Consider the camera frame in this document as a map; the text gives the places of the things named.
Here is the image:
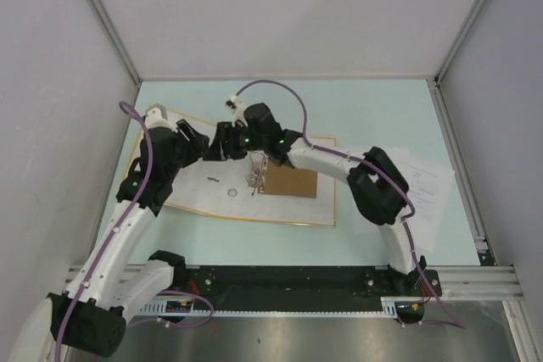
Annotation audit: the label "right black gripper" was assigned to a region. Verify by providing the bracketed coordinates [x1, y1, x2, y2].
[204, 122, 267, 162]

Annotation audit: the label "yellow lever arch folder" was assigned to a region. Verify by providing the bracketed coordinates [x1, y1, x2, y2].
[126, 110, 336, 227]

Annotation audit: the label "metal lever arch mechanism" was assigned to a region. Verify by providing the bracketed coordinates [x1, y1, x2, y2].
[246, 153, 268, 196]

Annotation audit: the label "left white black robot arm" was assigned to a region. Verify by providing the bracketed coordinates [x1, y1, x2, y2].
[49, 116, 210, 357]

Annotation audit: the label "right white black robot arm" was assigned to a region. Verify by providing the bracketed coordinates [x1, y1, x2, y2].
[204, 97, 423, 295]

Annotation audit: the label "brown cardboard sheet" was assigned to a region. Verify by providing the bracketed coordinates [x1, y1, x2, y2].
[257, 162, 318, 199]

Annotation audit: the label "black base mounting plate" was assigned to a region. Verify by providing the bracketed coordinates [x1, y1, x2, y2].
[171, 265, 442, 313]

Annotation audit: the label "white printed paper sheets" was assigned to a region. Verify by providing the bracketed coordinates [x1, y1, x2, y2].
[386, 147, 457, 254]

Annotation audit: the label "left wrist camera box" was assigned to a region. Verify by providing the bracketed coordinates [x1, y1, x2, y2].
[144, 103, 176, 131]

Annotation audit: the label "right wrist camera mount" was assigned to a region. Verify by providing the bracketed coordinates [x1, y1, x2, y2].
[225, 95, 248, 126]

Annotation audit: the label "white slotted cable duct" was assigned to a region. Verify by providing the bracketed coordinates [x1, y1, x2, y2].
[135, 297, 428, 320]

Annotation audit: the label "aluminium frame post left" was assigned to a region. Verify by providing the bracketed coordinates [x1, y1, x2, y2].
[86, 0, 142, 88]

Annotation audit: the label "aluminium frame post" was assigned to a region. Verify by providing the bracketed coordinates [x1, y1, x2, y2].
[434, 0, 490, 86]
[86, 0, 142, 88]

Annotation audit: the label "aluminium frame rail right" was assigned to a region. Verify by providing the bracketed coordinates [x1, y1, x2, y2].
[427, 78, 496, 266]

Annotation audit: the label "aluminium frame post right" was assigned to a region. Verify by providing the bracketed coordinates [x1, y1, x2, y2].
[434, 0, 490, 86]

